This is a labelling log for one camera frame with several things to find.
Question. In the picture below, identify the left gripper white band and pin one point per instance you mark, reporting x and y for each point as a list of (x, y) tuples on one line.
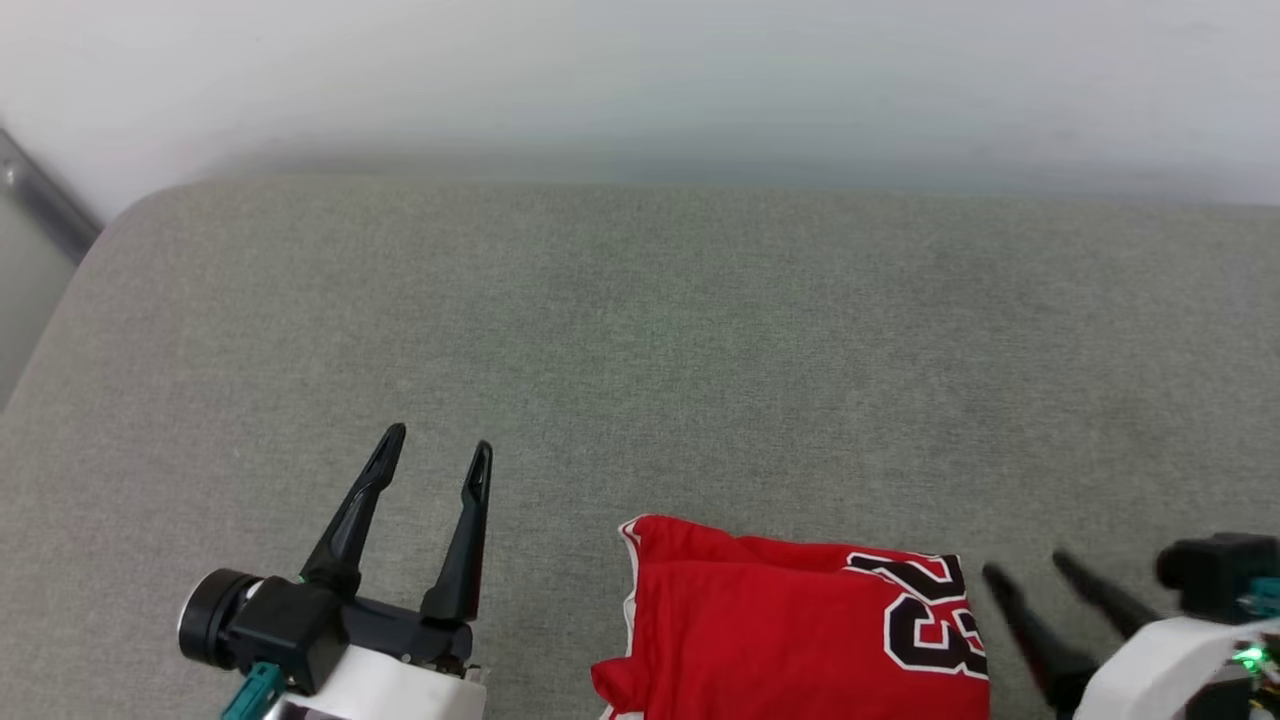
[(390, 680)]

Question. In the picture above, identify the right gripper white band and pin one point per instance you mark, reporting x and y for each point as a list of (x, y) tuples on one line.
[(1160, 670)]

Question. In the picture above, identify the red basketball jersey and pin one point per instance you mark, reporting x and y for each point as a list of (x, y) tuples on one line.
[(770, 630)]

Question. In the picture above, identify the grey fabric sofa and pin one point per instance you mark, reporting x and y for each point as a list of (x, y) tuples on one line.
[(650, 360)]

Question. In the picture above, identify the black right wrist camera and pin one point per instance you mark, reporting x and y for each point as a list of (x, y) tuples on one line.
[(1210, 575)]

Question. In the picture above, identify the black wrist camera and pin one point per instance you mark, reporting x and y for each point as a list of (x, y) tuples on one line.
[(1210, 575), (270, 625)]

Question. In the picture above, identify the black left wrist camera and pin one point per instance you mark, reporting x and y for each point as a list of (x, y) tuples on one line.
[(270, 625)]

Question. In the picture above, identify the teal right camera connector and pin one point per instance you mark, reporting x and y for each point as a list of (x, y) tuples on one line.
[(1262, 597)]

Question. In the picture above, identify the teal camera connector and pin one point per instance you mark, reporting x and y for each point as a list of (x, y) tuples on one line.
[(1262, 597), (252, 692)]

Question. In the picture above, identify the teal left camera connector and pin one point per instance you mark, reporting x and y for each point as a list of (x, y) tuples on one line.
[(252, 692)]

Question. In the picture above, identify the grey metal wall strip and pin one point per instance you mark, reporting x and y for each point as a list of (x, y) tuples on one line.
[(45, 200)]

